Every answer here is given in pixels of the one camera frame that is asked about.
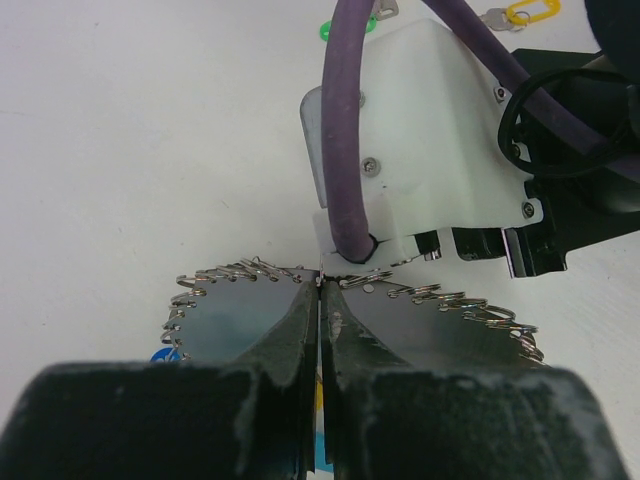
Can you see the silver key on yellow tag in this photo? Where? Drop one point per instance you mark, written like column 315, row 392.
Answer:
column 385, row 9

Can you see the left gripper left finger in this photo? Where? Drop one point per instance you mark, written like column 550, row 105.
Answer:
column 281, row 431

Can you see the blue key fob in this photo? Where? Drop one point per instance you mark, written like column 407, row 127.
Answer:
column 167, row 356

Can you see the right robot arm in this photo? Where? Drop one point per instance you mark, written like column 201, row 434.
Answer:
column 572, row 127

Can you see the green key tag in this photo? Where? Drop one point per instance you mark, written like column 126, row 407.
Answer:
column 326, row 28

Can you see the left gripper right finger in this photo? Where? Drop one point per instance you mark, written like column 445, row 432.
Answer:
column 364, row 377

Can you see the yellow open key tag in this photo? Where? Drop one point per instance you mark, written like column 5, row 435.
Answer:
column 526, row 12

